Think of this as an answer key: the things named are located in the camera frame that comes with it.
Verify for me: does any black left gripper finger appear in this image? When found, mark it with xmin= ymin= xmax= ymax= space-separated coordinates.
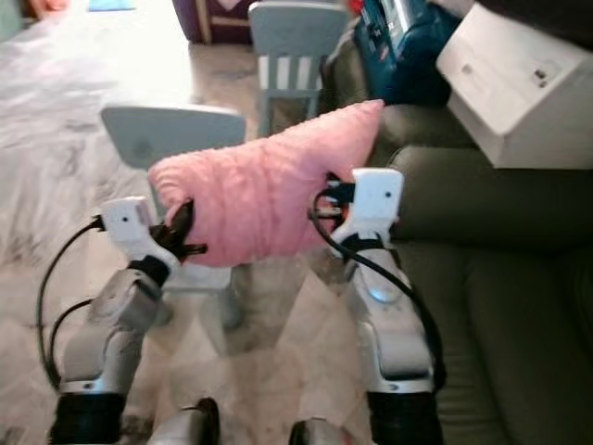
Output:
xmin=164 ymin=198 xmax=196 ymax=244

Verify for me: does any pink dotted plush pillow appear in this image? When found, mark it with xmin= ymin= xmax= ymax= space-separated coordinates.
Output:
xmin=148 ymin=99 xmax=386 ymax=269

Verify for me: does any grey-green leather sofa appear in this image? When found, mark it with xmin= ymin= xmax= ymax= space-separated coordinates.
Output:
xmin=371 ymin=102 xmax=593 ymax=445

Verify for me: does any pale blue children's chair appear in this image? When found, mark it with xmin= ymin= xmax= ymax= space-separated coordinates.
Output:
xmin=99 ymin=104 xmax=247 ymax=327
xmin=247 ymin=1 xmax=340 ymax=142

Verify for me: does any silver left robot leg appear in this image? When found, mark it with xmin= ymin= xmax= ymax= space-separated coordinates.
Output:
xmin=148 ymin=398 xmax=222 ymax=445

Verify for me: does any dark purple cabinet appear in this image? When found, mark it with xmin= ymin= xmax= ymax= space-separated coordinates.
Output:
xmin=170 ymin=0 xmax=252 ymax=45

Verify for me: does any white side table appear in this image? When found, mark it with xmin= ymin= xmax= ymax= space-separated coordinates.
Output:
xmin=435 ymin=0 xmax=593 ymax=171

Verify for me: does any light blue floor mat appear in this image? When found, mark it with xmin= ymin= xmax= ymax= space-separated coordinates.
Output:
xmin=87 ymin=0 xmax=136 ymax=13

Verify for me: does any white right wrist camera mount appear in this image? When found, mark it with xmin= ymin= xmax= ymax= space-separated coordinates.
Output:
xmin=332 ymin=167 xmax=405 ymax=249

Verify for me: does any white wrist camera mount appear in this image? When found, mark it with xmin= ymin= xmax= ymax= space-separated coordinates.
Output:
xmin=100 ymin=197 xmax=183 ymax=272
xmin=332 ymin=167 xmax=405 ymax=249

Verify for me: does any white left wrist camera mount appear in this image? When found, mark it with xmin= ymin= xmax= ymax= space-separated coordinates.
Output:
xmin=100 ymin=197 xmax=183 ymax=272

